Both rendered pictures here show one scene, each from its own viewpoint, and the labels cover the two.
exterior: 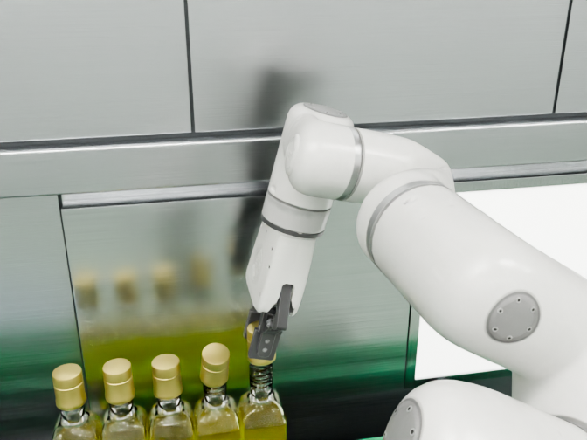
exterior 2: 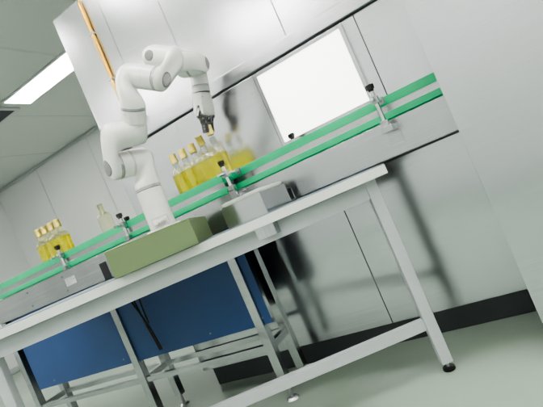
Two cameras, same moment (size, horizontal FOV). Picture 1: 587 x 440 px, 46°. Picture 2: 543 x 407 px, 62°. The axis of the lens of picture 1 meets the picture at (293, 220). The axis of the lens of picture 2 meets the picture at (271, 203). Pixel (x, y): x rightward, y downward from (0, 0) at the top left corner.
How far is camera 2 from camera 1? 171 cm
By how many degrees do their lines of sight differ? 43
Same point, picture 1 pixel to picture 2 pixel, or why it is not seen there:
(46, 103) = (166, 98)
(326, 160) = not seen: hidden behind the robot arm
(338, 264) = (242, 110)
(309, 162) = not seen: hidden behind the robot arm
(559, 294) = (157, 48)
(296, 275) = (198, 102)
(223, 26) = not seen: hidden behind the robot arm
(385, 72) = (233, 51)
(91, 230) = (181, 125)
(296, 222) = (195, 89)
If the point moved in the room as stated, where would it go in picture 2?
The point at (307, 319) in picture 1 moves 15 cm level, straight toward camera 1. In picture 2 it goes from (241, 132) to (219, 136)
